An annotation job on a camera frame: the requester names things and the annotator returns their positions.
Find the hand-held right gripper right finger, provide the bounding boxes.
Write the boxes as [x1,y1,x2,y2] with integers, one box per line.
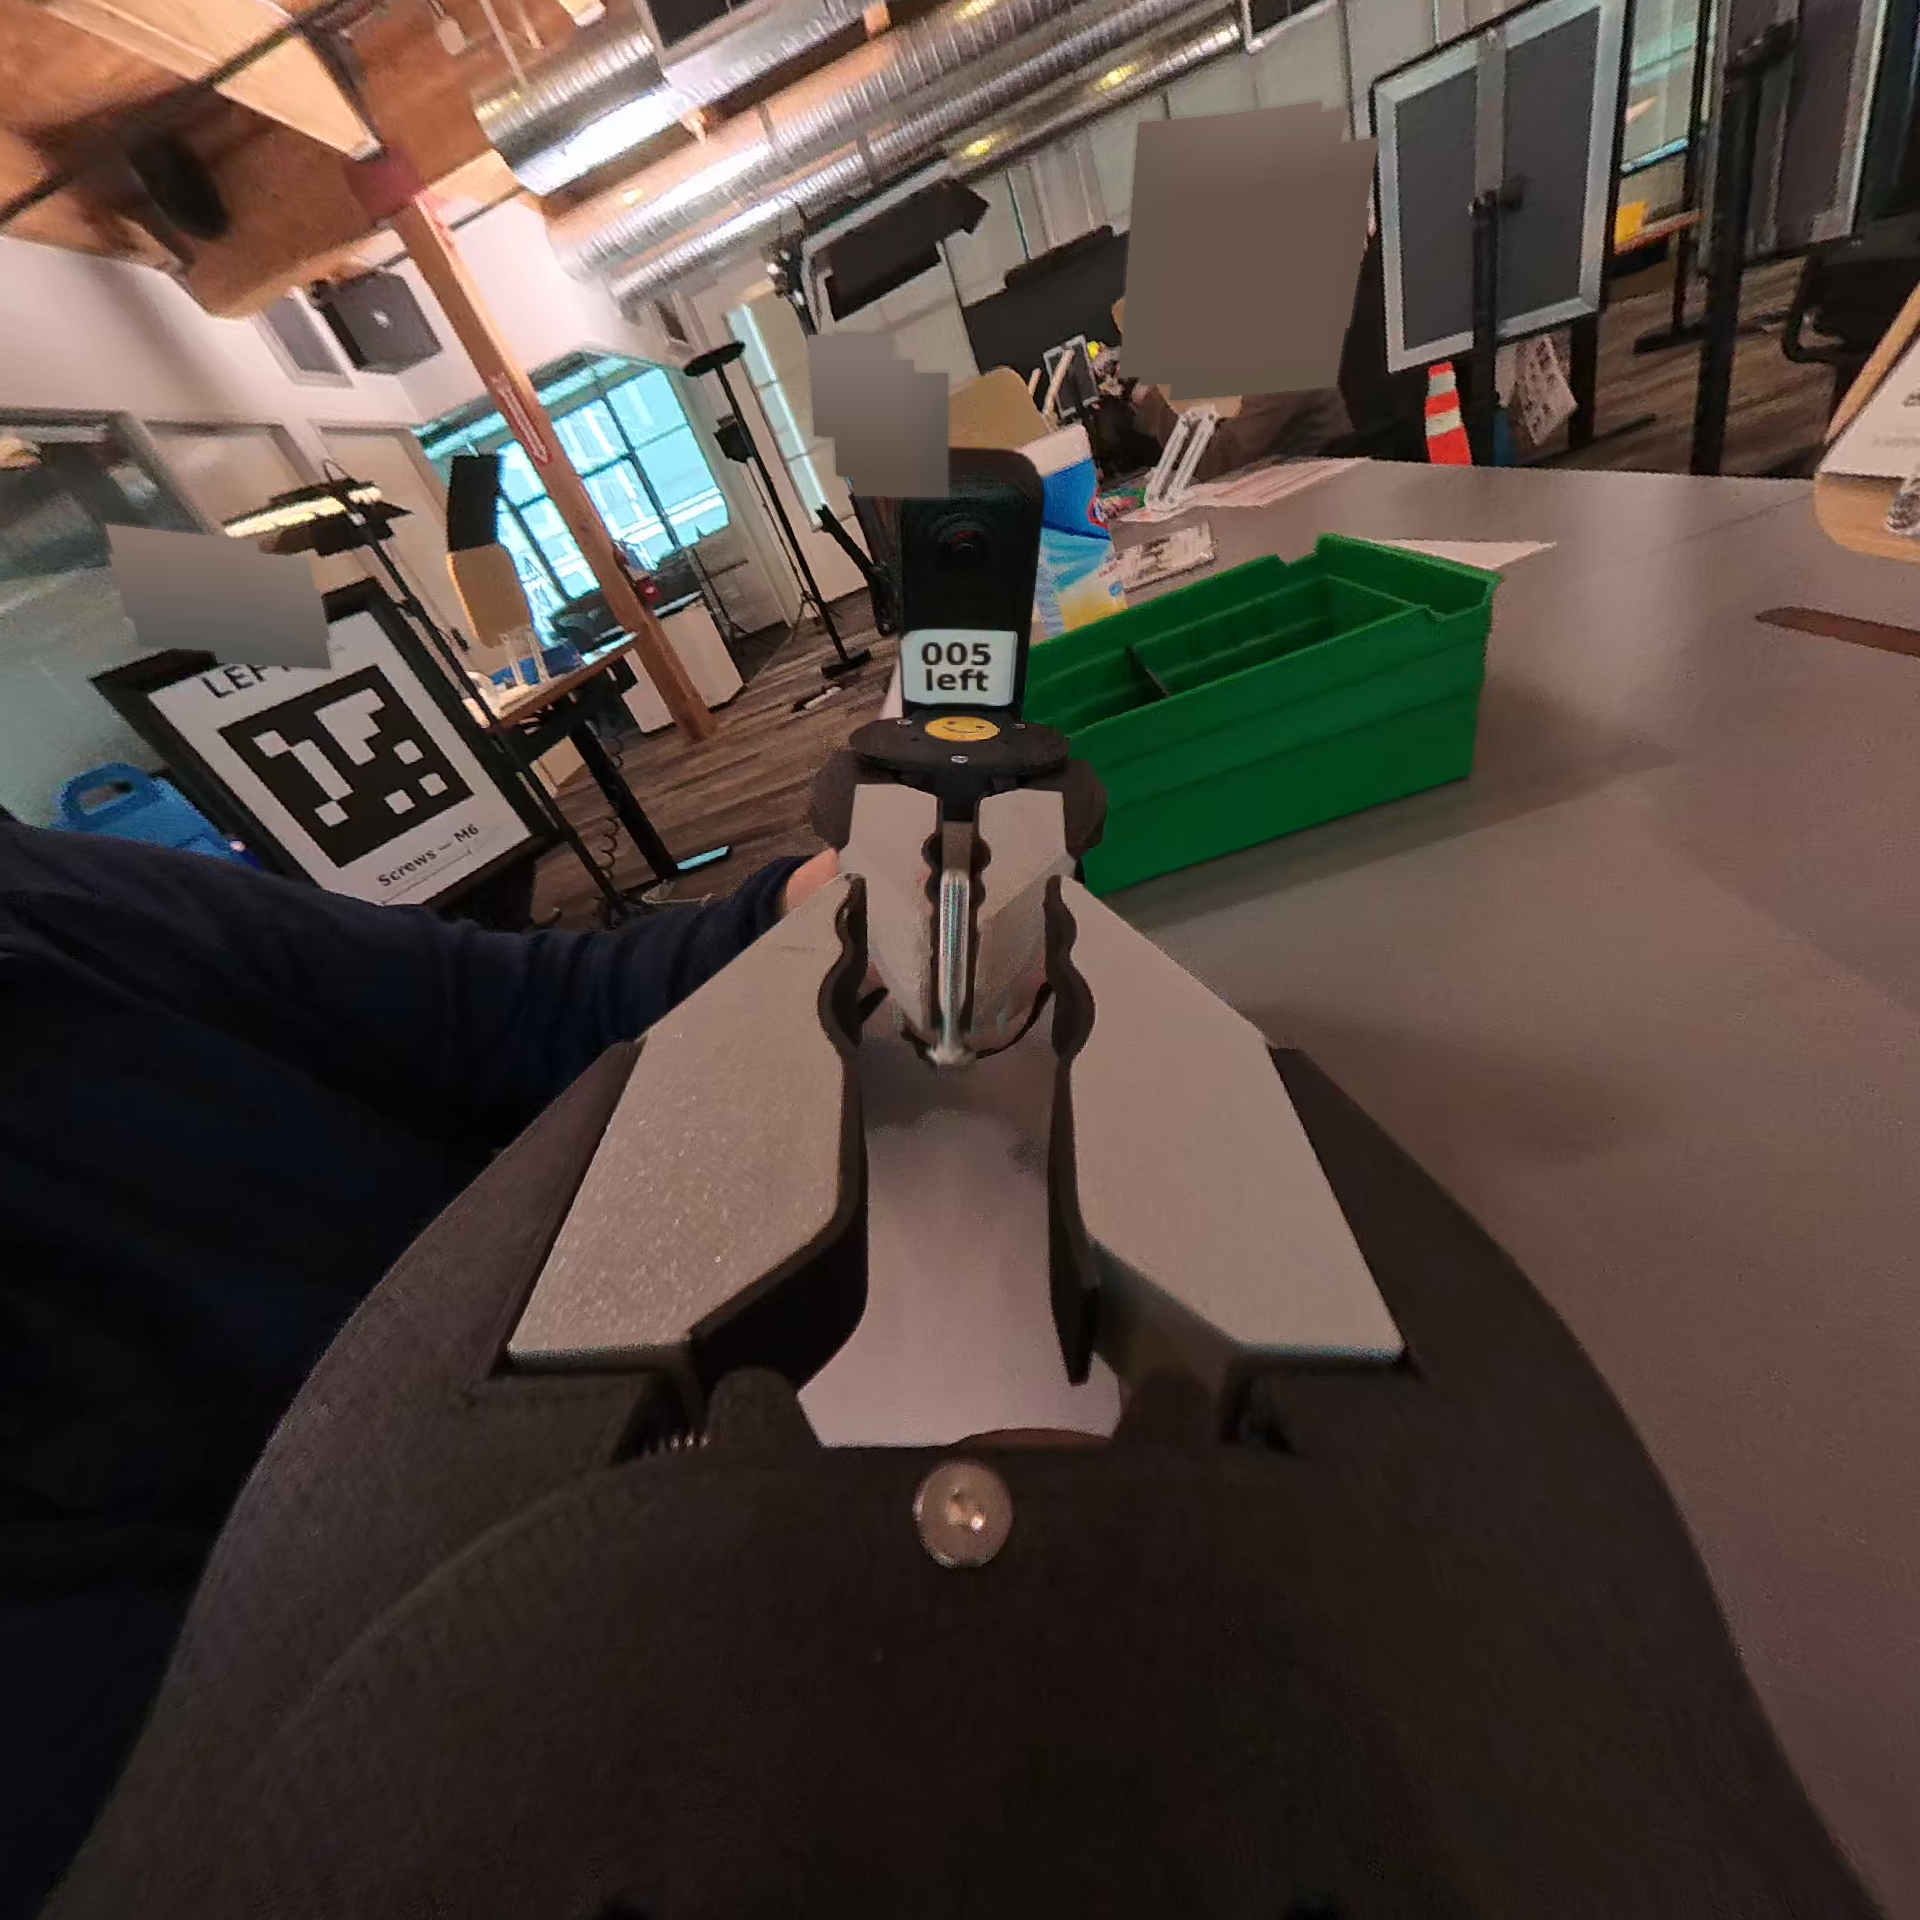
[1042,873,1413,1386]

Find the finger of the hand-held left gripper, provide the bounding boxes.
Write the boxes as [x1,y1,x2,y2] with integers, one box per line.
[842,786,953,1051]
[967,784,1080,1051]

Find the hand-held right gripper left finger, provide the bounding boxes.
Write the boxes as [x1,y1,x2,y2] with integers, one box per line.
[506,873,874,1375]

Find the silver bolt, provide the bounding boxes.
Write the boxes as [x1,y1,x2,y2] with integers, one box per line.
[920,866,984,1069]

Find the disinfectant wipes canister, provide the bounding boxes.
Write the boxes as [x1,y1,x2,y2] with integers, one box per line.
[1034,423,1128,641]

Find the black pole stand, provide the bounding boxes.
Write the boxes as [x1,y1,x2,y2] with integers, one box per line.
[680,344,874,682]

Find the white folding stand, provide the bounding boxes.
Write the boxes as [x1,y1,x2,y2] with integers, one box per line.
[1142,402,1224,509]

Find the green plastic bin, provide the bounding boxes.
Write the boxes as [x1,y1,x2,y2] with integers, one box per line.
[1020,535,1502,898]

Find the white cabinet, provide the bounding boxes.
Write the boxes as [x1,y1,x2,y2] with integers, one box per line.
[622,600,744,737]

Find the loose paper sheets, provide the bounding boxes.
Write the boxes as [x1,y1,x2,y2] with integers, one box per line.
[1118,457,1365,523]

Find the black softbox light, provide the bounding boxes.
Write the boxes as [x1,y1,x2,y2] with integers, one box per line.
[768,171,993,321]

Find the window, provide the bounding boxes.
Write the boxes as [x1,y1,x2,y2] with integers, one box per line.
[415,353,740,607]

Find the black white marker sign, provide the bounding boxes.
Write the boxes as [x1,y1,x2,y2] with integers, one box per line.
[89,576,552,911]

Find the silver ventilation ducts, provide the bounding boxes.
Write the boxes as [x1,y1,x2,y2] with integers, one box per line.
[471,0,1255,308]

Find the grey framed board on stand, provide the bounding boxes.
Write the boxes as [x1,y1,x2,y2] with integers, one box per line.
[1695,0,1895,266]
[1372,0,1629,375]

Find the blue carry case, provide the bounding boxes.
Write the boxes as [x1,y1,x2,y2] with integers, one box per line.
[53,761,256,868]

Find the white instruction sheet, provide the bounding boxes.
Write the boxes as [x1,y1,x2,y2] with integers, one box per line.
[1833,353,1920,535]

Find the wooden support post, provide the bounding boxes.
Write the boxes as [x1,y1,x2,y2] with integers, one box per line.
[351,152,720,745]

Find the black wall speaker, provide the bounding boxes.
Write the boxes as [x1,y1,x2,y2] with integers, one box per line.
[310,267,448,378]

